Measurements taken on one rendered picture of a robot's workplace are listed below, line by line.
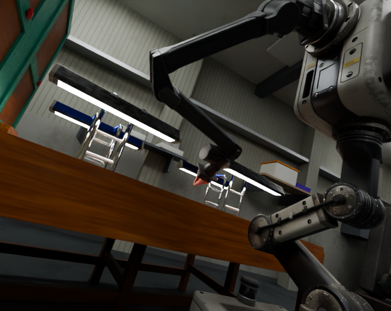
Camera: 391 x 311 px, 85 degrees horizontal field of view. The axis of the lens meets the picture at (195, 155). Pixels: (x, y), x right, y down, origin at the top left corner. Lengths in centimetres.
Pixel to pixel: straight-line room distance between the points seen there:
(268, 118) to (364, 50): 395
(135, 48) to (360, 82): 353
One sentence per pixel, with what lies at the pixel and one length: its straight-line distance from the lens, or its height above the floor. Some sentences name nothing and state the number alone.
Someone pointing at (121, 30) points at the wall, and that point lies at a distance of 406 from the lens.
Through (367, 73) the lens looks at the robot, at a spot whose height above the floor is 116.
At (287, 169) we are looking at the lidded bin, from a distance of 377.
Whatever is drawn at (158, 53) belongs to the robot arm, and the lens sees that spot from 62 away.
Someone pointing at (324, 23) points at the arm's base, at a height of 132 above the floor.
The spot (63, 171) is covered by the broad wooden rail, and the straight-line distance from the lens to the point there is 67.
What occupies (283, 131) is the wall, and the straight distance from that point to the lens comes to 484.
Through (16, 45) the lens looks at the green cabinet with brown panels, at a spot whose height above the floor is 114.
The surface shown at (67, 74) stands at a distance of 104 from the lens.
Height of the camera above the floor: 72
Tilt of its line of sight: 15 degrees up
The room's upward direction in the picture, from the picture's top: 18 degrees clockwise
